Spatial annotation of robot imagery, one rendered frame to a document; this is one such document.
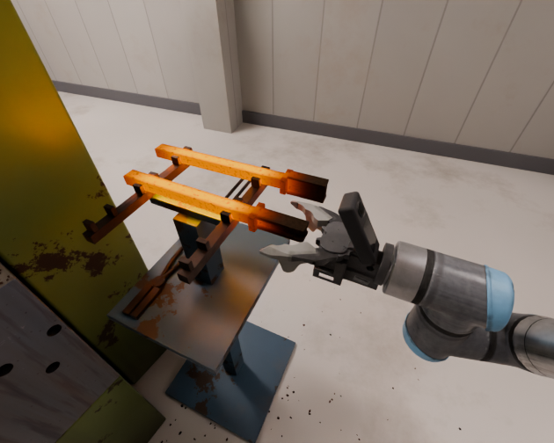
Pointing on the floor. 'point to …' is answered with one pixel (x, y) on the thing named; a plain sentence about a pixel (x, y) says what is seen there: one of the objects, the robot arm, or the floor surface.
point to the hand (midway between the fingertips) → (276, 221)
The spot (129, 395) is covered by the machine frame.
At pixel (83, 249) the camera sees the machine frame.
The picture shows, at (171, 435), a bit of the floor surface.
